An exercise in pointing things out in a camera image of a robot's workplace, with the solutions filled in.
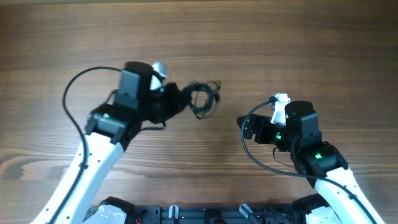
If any camera black cable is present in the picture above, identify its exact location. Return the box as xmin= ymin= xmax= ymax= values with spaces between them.
xmin=46 ymin=66 xmax=123 ymax=224
xmin=240 ymin=98 xmax=379 ymax=224

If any left camera black cable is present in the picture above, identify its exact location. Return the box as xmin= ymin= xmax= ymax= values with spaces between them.
xmin=46 ymin=66 xmax=123 ymax=224

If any right camera black cable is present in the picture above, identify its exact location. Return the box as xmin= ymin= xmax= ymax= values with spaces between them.
xmin=240 ymin=98 xmax=379 ymax=224

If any thin black USB cable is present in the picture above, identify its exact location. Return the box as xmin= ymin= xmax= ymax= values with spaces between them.
xmin=186 ymin=80 xmax=222 ymax=118

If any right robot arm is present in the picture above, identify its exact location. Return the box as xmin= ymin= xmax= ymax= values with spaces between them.
xmin=236 ymin=97 xmax=383 ymax=223

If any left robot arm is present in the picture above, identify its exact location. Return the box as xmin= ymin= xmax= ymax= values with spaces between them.
xmin=33 ymin=62 xmax=189 ymax=223

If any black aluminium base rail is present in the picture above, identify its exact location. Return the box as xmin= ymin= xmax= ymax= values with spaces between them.
xmin=83 ymin=203 xmax=312 ymax=224

